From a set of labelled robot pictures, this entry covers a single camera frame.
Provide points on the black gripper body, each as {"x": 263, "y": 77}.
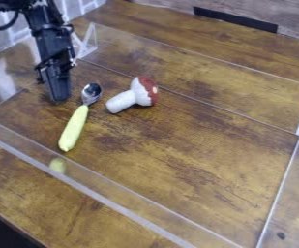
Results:
{"x": 53, "y": 39}

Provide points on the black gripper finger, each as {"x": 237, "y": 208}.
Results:
{"x": 55, "y": 77}

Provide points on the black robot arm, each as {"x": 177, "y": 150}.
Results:
{"x": 38, "y": 12}

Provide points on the red white toy mushroom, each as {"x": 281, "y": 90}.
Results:
{"x": 142, "y": 94}

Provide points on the black strip on table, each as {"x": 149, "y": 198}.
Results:
{"x": 237, "y": 19}

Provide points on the clear acrylic enclosure wall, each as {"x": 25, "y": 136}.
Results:
{"x": 197, "y": 172}

